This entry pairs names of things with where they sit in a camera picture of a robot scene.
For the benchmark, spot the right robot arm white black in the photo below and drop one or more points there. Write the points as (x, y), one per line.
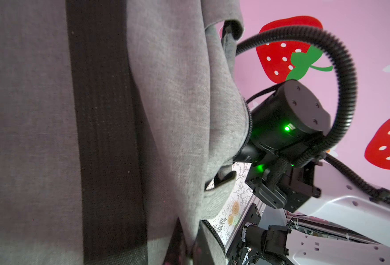
(289, 134)

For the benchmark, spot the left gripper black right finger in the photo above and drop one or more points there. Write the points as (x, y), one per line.
(208, 248)

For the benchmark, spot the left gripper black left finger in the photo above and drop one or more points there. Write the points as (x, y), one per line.
(176, 251)

